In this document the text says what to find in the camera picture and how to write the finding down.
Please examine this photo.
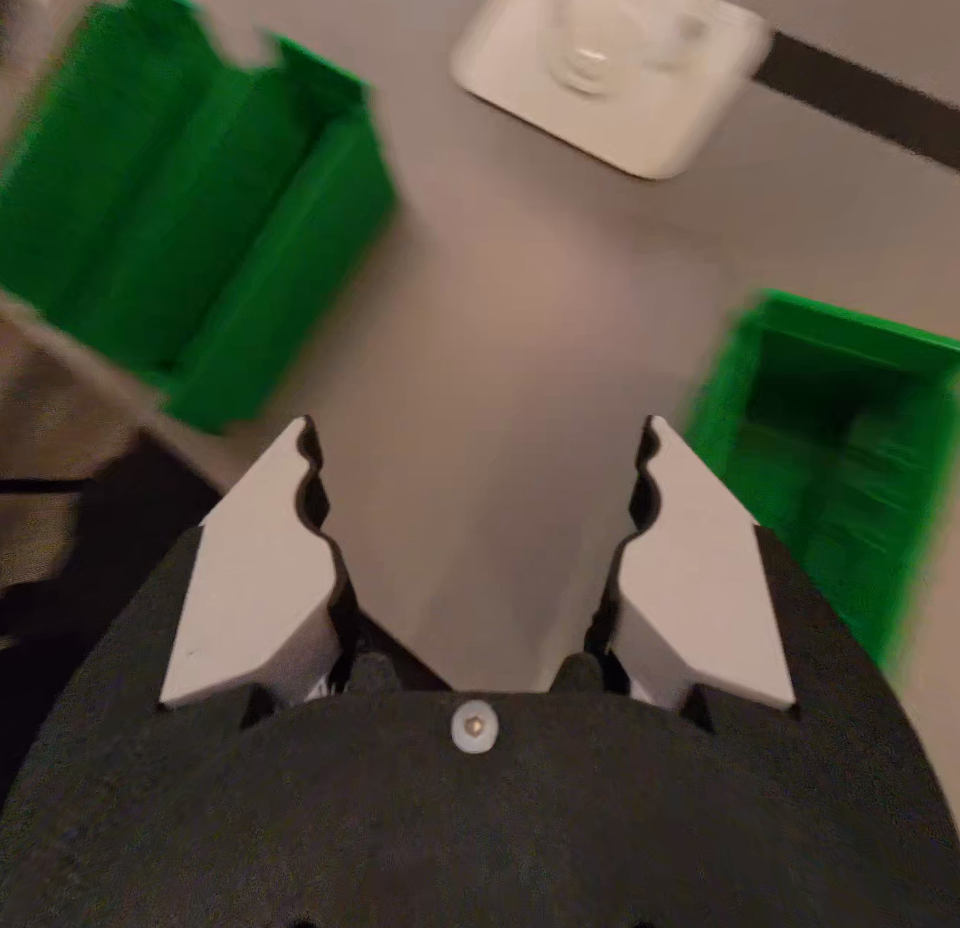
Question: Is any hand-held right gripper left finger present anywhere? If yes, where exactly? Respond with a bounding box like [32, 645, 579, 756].
[157, 414, 361, 712]

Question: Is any black strip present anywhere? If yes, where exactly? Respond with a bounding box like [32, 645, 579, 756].
[753, 32, 960, 172]

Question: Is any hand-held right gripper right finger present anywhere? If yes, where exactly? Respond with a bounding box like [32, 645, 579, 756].
[583, 414, 798, 713]

